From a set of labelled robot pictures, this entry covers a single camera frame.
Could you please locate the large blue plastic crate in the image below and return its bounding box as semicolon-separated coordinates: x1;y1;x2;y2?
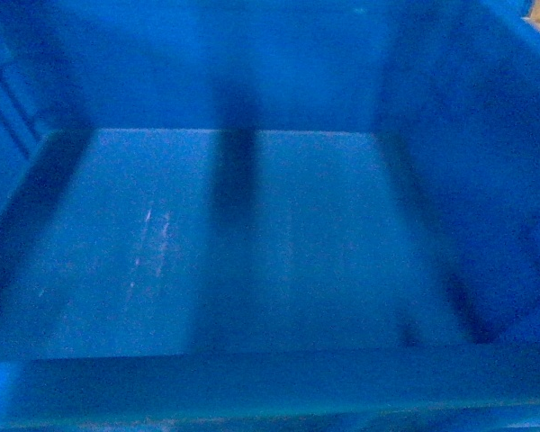
0;1;540;431

